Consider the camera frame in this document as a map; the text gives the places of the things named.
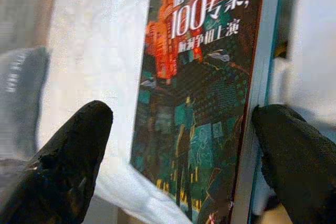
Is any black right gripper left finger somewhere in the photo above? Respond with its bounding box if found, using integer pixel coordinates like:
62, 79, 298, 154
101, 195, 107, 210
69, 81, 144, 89
0, 100, 114, 224

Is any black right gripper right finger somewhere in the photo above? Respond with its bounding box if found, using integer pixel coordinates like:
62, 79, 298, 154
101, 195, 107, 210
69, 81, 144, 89
251, 104, 336, 224

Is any grey plush pillow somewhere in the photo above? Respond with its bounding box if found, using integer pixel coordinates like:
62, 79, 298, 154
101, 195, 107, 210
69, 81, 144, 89
0, 47, 51, 158

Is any dark paperback book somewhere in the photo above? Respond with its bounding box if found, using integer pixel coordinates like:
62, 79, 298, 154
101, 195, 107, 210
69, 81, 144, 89
130, 0, 289, 224

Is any white quilted mattress pad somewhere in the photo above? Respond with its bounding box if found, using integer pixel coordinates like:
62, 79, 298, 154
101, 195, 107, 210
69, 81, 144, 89
34, 0, 336, 224

